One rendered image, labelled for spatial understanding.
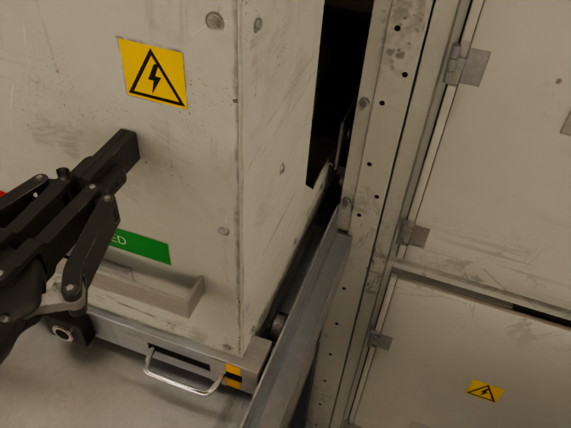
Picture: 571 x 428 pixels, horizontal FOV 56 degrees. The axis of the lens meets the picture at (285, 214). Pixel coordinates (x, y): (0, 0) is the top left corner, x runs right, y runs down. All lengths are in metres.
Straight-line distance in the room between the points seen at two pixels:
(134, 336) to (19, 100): 0.34
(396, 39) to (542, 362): 0.64
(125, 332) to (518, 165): 0.57
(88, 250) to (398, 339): 0.80
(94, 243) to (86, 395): 0.42
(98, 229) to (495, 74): 0.50
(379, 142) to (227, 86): 0.43
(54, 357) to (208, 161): 0.45
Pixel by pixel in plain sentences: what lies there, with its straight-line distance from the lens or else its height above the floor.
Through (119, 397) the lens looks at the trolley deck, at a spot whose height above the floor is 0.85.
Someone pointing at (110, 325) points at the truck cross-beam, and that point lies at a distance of 0.77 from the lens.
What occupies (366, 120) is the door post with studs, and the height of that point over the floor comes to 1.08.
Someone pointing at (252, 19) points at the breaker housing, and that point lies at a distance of 0.42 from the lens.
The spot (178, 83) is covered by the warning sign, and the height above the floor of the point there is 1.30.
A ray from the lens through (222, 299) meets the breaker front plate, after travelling 0.62.
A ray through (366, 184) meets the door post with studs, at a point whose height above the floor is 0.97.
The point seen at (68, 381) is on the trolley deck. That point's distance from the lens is 0.82.
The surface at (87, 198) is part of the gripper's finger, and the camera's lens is 0.44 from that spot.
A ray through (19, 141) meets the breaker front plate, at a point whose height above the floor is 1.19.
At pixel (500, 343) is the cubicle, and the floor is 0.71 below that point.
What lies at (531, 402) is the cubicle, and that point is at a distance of 1.21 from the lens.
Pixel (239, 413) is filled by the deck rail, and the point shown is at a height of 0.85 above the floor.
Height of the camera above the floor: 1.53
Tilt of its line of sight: 44 degrees down
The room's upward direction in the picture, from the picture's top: 4 degrees clockwise
